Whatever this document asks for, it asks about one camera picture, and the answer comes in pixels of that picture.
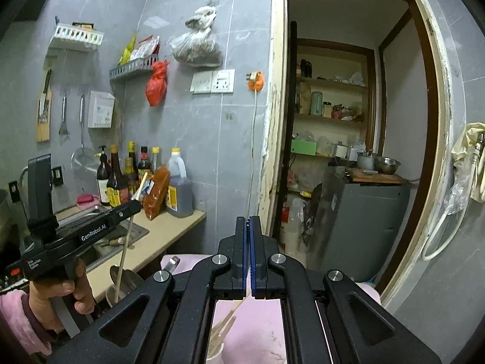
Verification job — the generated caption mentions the steel kitchen sink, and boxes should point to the steel kitchen sink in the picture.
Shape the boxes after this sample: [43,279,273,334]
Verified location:
[59,205,150,271]

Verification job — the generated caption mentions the person's left hand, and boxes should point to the person's left hand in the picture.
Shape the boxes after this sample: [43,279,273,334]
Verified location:
[28,257,96,332]

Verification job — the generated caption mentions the pink floral table cloth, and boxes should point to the pink floral table cloth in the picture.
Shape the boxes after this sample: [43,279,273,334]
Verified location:
[159,252,382,364]

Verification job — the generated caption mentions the pink sponge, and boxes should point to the pink sponge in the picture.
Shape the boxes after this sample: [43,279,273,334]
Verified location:
[76,194,100,211]

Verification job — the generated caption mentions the dark soy sauce bottle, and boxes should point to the dark soy sauce bottle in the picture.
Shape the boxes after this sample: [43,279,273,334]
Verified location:
[107,145,129,208]

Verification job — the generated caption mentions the large dark vinegar jug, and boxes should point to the large dark vinegar jug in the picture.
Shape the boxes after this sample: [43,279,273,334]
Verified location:
[165,148,193,218]

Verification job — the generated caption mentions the hanging mesh strainer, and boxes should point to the hanging mesh strainer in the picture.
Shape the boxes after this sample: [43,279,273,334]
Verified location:
[71,94,98,175]

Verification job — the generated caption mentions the grey cabinet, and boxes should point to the grey cabinet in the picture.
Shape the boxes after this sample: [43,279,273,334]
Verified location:
[307,173,410,282]

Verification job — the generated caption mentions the green box on shelf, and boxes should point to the green box on shelf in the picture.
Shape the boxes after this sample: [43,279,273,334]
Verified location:
[291,139,316,156]

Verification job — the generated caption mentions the orange sauce pouch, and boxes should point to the orange sauce pouch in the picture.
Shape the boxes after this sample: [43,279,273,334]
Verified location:
[143,165,170,220]

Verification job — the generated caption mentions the wooden knife holder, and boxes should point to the wooden knife holder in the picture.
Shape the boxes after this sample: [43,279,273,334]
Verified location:
[35,55,54,144]

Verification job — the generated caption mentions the steel bowl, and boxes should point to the steel bowl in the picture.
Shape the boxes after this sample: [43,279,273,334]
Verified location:
[375,156,401,175]

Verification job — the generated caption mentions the orange plug adapter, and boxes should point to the orange plug adapter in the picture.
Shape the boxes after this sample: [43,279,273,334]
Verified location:
[247,71,265,92]

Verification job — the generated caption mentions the red plastic bag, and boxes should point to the red plastic bag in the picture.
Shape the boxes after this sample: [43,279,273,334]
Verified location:
[145,59,169,107]

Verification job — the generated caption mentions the clear bag of dried goods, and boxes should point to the clear bag of dried goods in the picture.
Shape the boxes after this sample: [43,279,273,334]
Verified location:
[169,5,223,68]

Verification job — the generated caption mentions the cream rubber gloves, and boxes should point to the cream rubber gloves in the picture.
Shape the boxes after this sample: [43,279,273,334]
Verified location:
[451,123,484,210]

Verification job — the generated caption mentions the white wall box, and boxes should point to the white wall box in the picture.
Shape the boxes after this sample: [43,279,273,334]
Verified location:
[87,90,115,129]

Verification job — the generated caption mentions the white wall socket panel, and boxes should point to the white wall socket panel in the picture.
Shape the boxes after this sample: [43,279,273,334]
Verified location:
[190,69,235,95]

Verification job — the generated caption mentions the grey wall spice rack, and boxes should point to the grey wall spice rack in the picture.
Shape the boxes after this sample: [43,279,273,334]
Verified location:
[109,54,159,81]

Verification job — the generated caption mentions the white wall basket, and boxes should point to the white wall basket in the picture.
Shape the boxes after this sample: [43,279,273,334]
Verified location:
[48,23,104,53]

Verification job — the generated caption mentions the white hose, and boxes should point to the white hose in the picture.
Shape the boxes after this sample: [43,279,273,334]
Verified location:
[420,131,485,262]

